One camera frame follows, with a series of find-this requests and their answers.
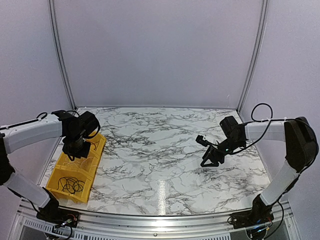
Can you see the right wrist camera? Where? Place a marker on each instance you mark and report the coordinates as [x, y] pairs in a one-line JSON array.
[[200, 140]]

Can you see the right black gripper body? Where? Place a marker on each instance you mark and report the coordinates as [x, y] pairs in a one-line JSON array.
[[233, 145]]

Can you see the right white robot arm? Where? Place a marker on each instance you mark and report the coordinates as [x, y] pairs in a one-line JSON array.
[[300, 150]]

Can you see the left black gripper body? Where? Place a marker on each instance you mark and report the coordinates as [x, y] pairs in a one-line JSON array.
[[74, 147]]

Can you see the right aluminium frame post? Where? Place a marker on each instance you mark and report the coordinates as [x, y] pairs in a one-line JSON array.
[[255, 54]]

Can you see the yellow bin far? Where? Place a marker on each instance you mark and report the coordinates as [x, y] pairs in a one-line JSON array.
[[97, 144]]

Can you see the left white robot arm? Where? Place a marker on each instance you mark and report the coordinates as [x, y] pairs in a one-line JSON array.
[[16, 136]]

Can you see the yellow bin near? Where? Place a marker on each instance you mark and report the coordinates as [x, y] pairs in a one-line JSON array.
[[70, 185]]

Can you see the yellow bin middle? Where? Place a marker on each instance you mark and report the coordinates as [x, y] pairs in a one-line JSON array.
[[87, 165]]

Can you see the front aluminium rail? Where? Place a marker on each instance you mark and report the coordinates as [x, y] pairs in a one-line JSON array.
[[108, 226]]

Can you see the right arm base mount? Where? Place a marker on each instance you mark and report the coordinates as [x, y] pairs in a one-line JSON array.
[[256, 227]]

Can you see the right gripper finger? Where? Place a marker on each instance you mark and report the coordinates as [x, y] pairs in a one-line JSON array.
[[210, 154], [206, 162]]

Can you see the aluminium frame post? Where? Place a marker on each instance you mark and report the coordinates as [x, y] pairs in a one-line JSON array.
[[255, 54], [59, 53]]

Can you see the yellow bin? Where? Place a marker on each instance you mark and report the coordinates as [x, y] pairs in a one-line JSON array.
[[70, 185], [97, 144], [87, 165]]

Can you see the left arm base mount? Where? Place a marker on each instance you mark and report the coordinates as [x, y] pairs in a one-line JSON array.
[[62, 219]]

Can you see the left aluminium frame post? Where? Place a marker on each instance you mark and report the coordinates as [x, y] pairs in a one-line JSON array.
[[59, 53]]

